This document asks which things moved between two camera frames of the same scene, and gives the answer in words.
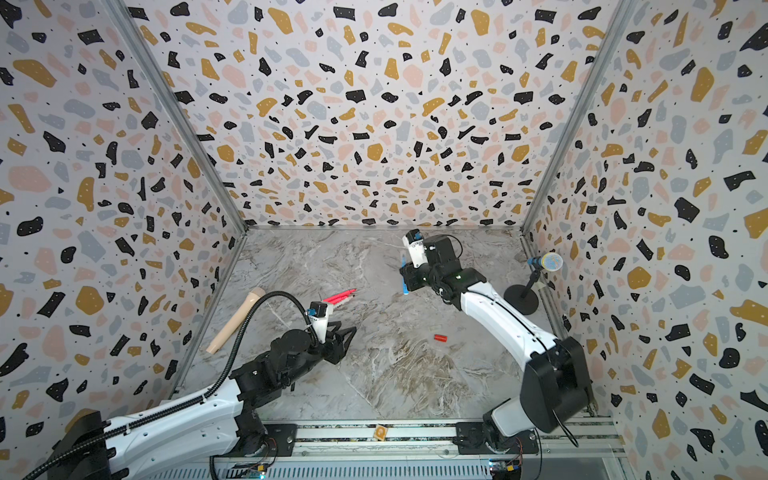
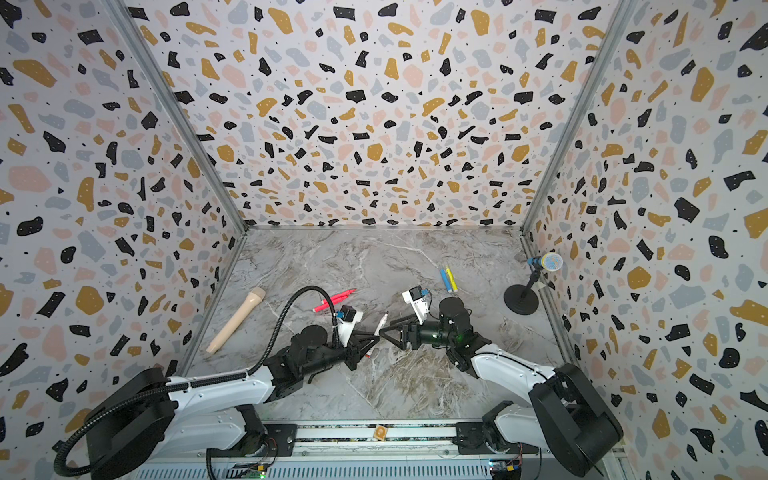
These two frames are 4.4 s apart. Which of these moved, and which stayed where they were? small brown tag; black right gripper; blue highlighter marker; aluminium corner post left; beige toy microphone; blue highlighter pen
Moved: black right gripper; blue highlighter pen
Stayed: aluminium corner post left; small brown tag; blue highlighter marker; beige toy microphone
